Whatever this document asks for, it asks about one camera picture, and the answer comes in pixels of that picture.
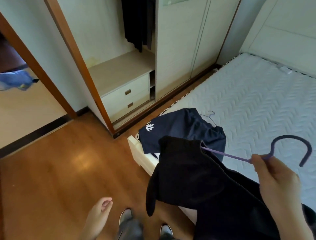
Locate dark grey shoe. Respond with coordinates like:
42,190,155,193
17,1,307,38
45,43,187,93
160,223,174,237
118,208,134,227

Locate person's right hand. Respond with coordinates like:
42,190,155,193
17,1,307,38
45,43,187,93
250,154,303,210

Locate person's grey trousers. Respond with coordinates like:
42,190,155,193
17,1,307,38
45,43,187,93
116,217,178,240

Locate dark grey pants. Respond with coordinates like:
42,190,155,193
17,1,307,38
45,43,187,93
145,135,316,240

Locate brown wooden door frame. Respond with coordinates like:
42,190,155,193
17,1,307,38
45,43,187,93
0,12,77,120

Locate white quilted mattress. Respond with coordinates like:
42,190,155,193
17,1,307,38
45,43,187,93
127,52,316,224

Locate person's left hand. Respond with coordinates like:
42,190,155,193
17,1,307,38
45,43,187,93
85,197,114,236

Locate white headboard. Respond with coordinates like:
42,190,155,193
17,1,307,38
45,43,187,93
239,0,316,77

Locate wardrobe sliding door floral glass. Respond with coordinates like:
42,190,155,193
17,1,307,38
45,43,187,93
191,0,241,78
155,0,212,101

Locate white wooden wardrobe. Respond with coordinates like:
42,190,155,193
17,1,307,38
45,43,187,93
44,0,241,139

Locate navy shorts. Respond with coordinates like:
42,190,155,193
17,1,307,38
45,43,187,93
138,108,227,163

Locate black Li-Ning t-shirt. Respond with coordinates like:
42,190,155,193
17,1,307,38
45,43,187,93
121,0,149,53

